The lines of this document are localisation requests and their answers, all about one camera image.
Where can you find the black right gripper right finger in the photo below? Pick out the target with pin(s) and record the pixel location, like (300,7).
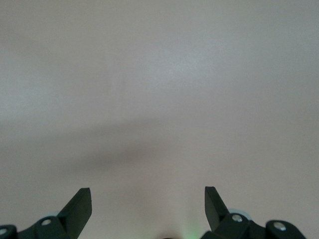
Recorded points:
(221,224)

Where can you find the brown table cover sheet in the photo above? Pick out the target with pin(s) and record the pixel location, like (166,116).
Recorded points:
(149,74)

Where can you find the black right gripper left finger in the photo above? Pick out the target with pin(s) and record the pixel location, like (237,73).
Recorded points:
(69,221)

